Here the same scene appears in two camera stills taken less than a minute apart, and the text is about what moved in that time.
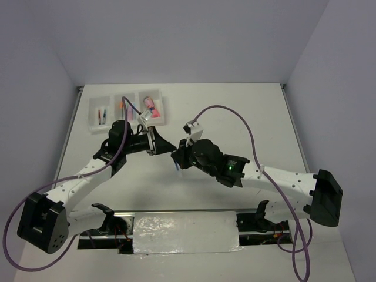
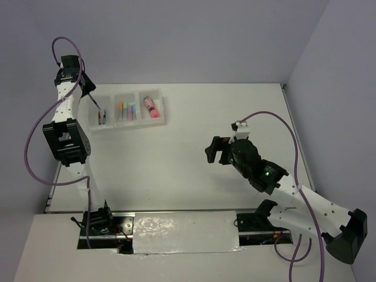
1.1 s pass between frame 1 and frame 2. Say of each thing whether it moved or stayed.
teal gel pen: stayed
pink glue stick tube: stayed
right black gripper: moved
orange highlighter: stayed
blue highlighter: stayed
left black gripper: moved
